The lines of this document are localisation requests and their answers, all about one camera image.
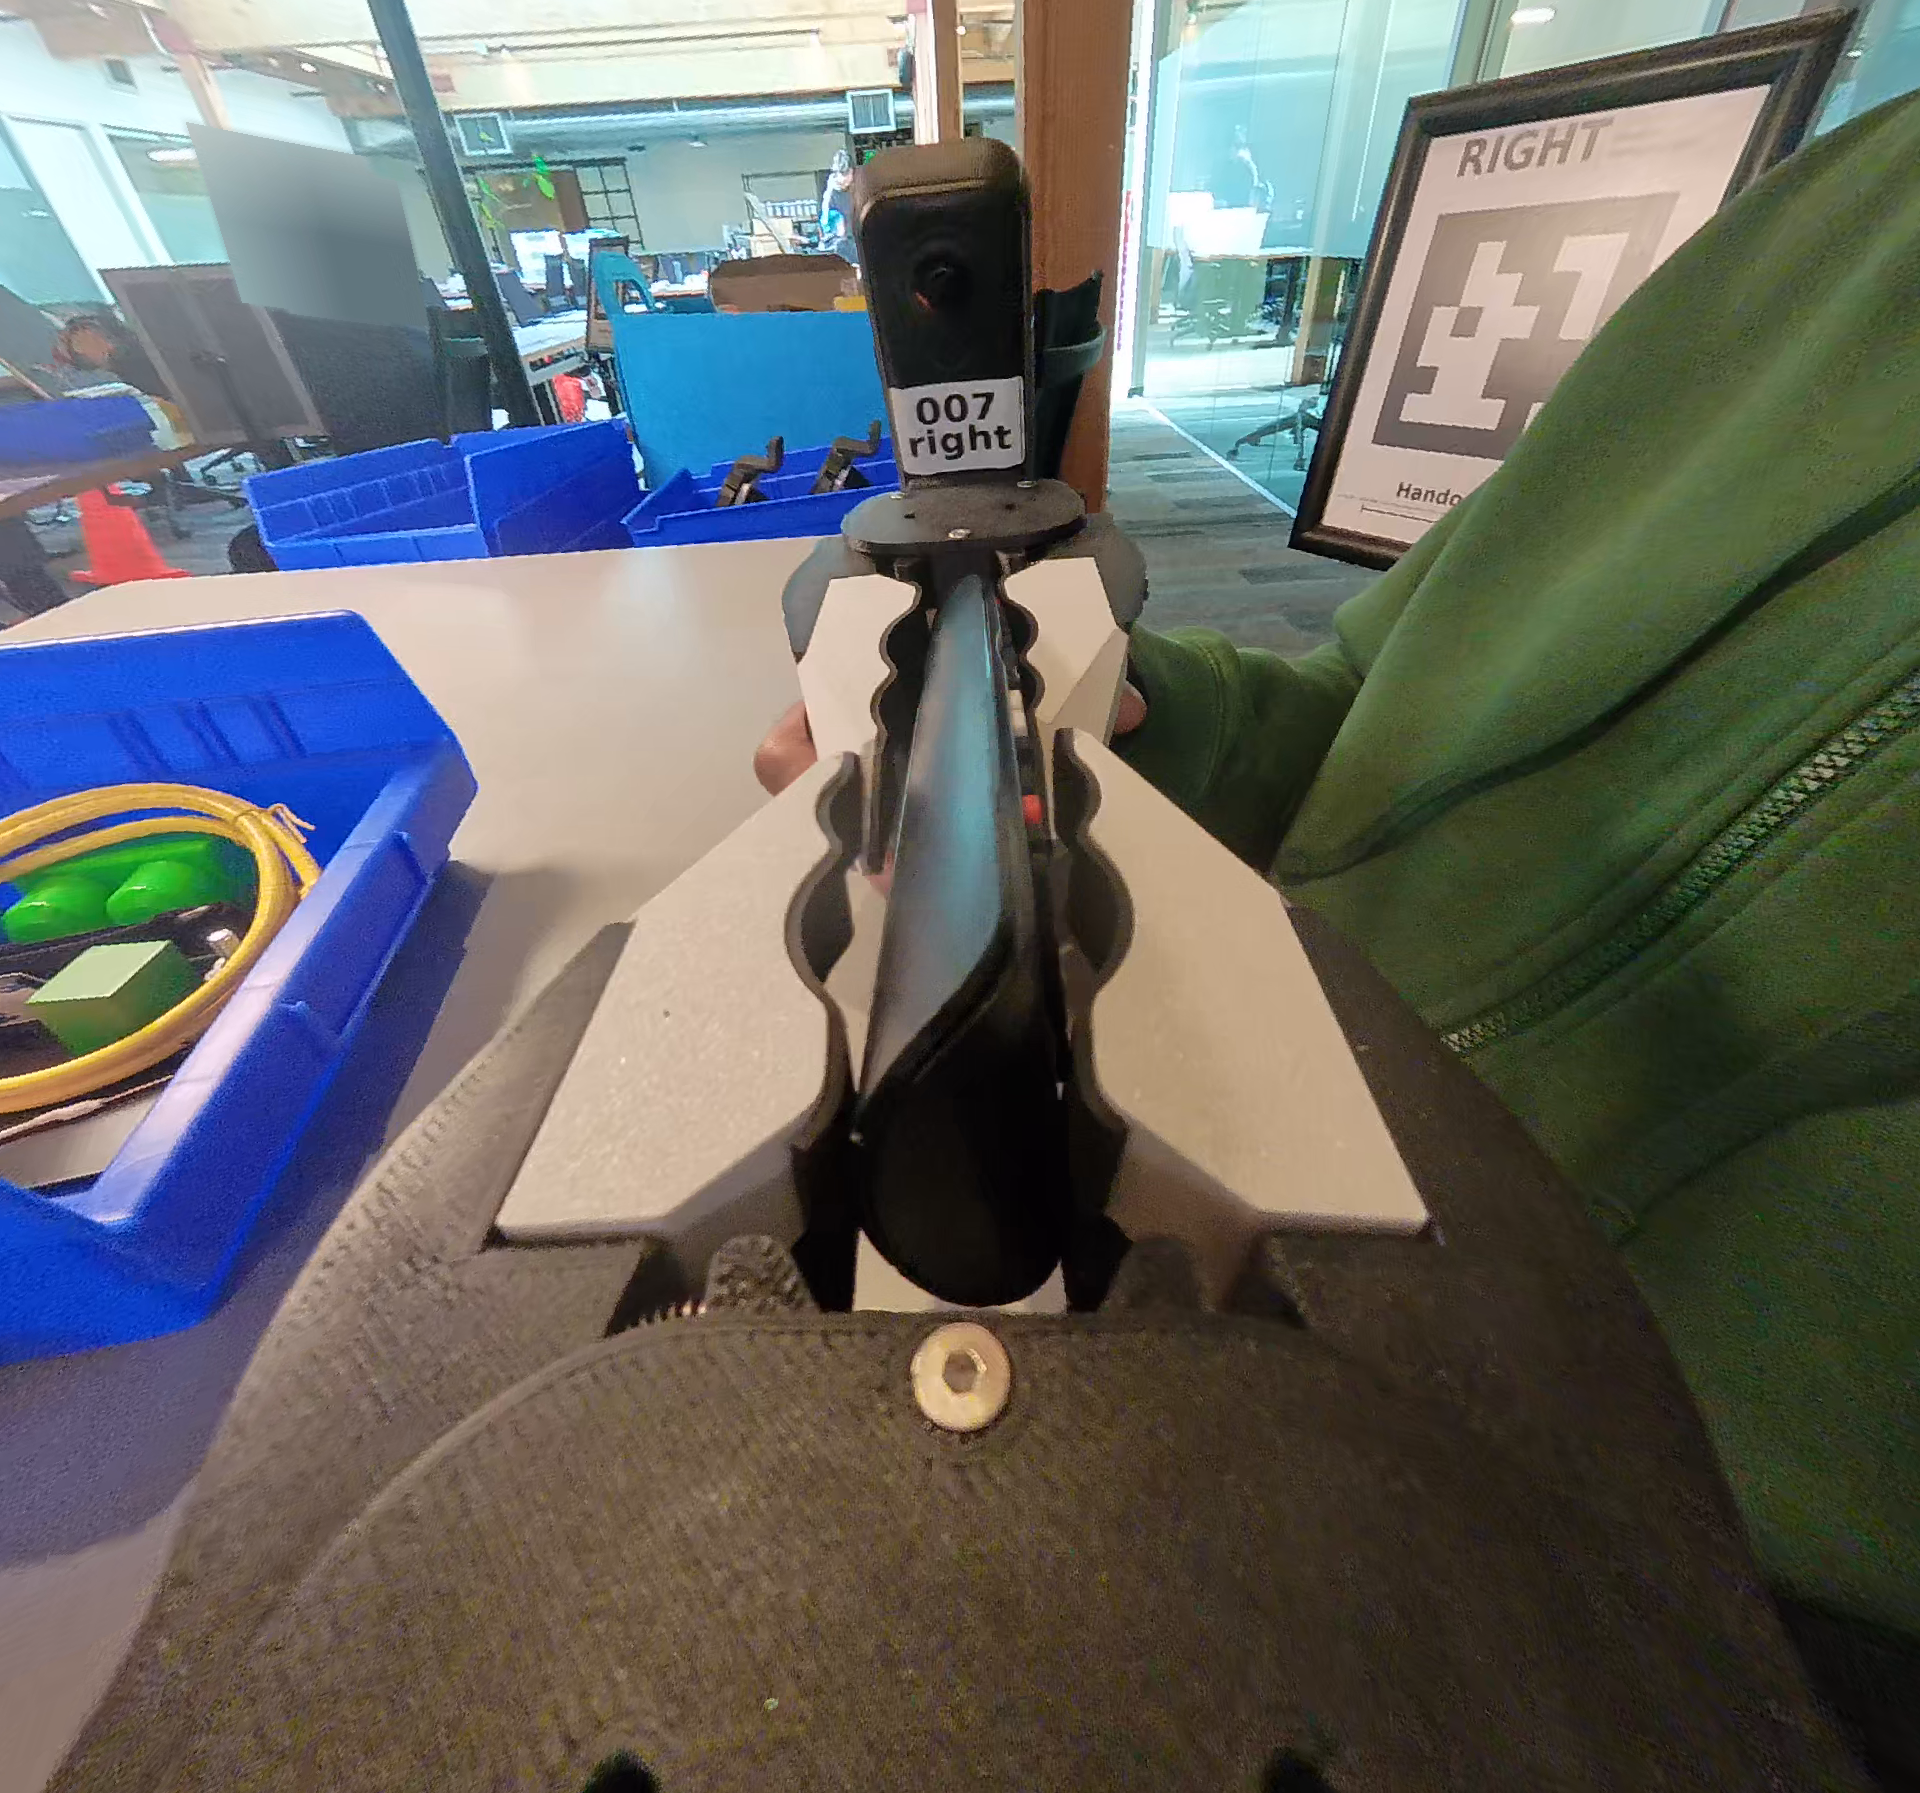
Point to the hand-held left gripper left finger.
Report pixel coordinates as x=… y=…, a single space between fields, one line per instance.
x=676 y=1074

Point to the shallow blue tool tray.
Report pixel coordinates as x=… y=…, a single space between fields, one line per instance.
x=750 y=503

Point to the black remote control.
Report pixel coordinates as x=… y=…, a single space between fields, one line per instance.
x=960 y=1014

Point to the light stand pole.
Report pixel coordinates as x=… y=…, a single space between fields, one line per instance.
x=421 y=173

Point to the orange traffic cone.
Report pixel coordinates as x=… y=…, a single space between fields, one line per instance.
x=122 y=540

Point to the framed black white tag sign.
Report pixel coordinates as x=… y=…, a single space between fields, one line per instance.
x=1562 y=294

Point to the blue partition wall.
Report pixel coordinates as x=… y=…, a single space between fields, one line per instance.
x=750 y=385

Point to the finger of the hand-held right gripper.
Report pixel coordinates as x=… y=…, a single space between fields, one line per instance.
x=857 y=685
x=1074 y=670

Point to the green plastic block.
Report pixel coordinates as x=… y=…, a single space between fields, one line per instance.
x=115 y=996
x=122 y=895

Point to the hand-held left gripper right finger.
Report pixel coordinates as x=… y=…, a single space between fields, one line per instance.
x=1261 y=1074

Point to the blue plastic bin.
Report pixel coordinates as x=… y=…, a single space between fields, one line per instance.
x=67 y=428
x=452 y=488
x=331 y=866

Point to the black computer monitor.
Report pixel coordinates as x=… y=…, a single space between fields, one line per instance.
x=302 y=368

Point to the wooden support post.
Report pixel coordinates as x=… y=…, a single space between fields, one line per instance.
x=1080 y=145

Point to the person's right hand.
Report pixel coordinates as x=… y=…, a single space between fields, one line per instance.
x=785 y=750

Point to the person's right forearm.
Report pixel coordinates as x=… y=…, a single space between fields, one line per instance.
x=1246 y=744

